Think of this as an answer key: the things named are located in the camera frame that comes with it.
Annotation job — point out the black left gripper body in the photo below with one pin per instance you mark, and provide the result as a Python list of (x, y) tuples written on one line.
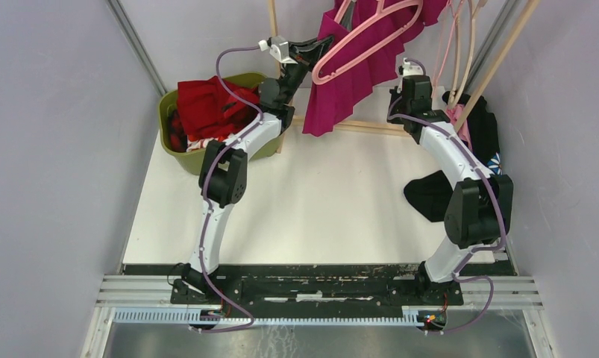
[(302, 59)]

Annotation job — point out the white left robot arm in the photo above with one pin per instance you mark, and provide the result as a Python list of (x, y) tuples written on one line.
[(262, 112)]

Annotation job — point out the pink wire hanger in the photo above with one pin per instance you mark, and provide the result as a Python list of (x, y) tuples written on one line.
[(449, 40)]

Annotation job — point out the magenta pleated skirt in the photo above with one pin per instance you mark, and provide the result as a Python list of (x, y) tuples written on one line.
[(369, 59)]

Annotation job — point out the wooden clothes rack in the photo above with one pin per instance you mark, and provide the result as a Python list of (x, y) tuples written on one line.
[(509, 23)]

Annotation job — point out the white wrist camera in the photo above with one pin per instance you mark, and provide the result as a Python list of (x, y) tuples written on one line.
[(278, 48), (411, 66)]

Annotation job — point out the olive green plastic basket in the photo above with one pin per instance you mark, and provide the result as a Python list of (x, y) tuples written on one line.
[(189, 161)]

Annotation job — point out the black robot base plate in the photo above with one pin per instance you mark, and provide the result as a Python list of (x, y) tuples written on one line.
[(319, 291)]

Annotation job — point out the grey garment on rack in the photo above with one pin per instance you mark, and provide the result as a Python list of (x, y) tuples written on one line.
[(346, 20)]

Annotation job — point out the pink hanger of magenta skirt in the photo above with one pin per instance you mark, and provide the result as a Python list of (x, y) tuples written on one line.
[(342, 10)]

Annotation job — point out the aluminium corner rail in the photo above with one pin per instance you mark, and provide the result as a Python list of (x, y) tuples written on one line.
[(134, 40)]

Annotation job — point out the red dress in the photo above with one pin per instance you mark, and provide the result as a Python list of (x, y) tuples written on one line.
[(212, 109)]

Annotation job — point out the white red floral garment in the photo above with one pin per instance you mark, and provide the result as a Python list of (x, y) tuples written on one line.
[(193, 144)]

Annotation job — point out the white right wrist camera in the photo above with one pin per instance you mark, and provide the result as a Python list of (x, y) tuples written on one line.
[(411, 66)]

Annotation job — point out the beige plastic hanger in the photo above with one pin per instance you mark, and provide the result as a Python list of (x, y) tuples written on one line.
[(467, 11)]

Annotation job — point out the red navy plaid skirt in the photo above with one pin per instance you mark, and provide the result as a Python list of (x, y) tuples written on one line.
[(177, 135)]

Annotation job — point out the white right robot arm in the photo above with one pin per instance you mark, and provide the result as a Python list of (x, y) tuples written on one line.
[(478, 214)]

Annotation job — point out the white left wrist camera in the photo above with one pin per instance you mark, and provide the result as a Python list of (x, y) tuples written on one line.
[(278, 48)]

